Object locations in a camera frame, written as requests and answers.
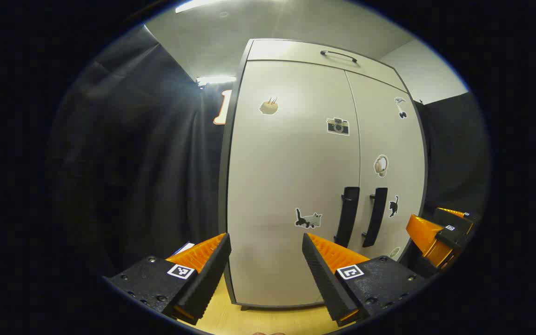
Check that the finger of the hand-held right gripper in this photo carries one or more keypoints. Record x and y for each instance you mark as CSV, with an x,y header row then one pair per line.
x,y
454,219
424,230

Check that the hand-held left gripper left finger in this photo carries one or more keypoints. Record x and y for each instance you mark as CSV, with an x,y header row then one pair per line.
x,y
212,270

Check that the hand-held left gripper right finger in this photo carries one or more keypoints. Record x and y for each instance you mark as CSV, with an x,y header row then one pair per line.
x,y
324,279

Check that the headphone sticker shoe cabinet door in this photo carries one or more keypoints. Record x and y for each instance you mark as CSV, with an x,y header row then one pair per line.
x,y
389,135

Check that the camera sticker shoe cabinet door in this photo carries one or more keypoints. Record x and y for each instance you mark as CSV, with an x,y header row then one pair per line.
x,y
286,177

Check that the white double-door shoe cabinet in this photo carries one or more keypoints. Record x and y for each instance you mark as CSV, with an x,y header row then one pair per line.
x,y
286,50

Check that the blue and white box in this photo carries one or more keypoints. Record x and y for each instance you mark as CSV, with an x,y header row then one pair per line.
x,y
184,248

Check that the ceiling light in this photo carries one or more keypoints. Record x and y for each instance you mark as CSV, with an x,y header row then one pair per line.
x,y
214,80
198,4

